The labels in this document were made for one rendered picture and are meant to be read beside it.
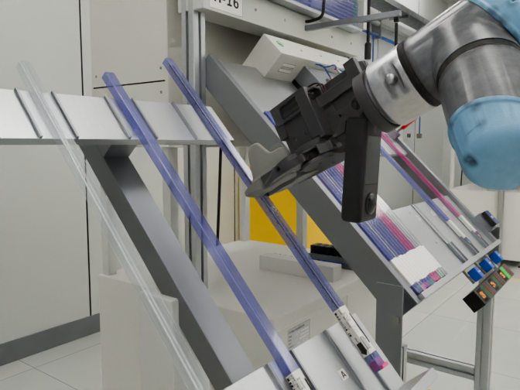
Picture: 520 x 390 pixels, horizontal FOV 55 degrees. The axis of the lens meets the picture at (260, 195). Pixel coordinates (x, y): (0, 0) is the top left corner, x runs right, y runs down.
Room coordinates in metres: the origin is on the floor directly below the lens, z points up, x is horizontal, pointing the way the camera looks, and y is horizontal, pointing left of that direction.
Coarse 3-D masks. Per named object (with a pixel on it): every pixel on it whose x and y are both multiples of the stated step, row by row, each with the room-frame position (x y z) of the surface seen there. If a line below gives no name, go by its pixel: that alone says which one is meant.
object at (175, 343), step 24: (24, 72) 0.55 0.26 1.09; (48, 96) 0.54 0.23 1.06; (48, 120) 0.52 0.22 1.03; (72, 144) 0.51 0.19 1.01; (72, 168) 0.50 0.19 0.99; (96, 192) 0.48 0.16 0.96; (96, 216) 0.47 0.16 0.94; (120, 240) 0.46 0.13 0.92; (144, 288) 0.43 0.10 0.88; (168, 312) 0.43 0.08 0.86; (168, 336) 0.41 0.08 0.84; (192, 360) 0.41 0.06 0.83; (192, 384) 0.40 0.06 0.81
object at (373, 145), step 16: (352, 128) 0.54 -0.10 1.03; (368, 128) 0.53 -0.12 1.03; (352, 144) 0.54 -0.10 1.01; (368, 144) 0.53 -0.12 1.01; (352, 160) 0.53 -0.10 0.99; (368, 160) 0.54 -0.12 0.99; (352, 176) 0.53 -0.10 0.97; (368, 176) 0.54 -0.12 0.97; (352, 192) 0.53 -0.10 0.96; (368, 192) 0.54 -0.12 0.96; (352, 208) 0.53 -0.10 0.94; (368, 208) 0.54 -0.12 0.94
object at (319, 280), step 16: (176, 80) 0.72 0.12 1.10; (192, 96) 0.70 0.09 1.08; (208, 112) 0.70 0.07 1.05; (208, 128) 0.69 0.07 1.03; (224, 144) 0.67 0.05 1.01; (240, 160) 0.66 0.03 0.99; (240, 176) 0.65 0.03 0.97; (272, 208) 0.62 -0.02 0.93; (288, 224) 0.62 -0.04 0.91; (288, 240) 0.60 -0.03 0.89; (304, 256) 0.59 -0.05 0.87; (320, 272) 0.59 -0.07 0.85; (320, 288) 0.58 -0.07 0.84; (336, 304) 0.56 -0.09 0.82
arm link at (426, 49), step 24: (480, 0) 0.45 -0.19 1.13; (504, 0) 0.43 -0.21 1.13; (432, 24) 0.48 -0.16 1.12; (456, 24) 0.46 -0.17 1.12; (480, 24) 0.44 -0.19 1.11; (504, 24) 0.43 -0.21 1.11; (408, 48) 0.49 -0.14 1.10; (432, 48) 0.47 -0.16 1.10; (456, 48) 0.44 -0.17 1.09; (408, 72) 0.48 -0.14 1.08; (432, 72) 0.47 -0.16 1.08; (432, 96) 0.49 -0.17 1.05
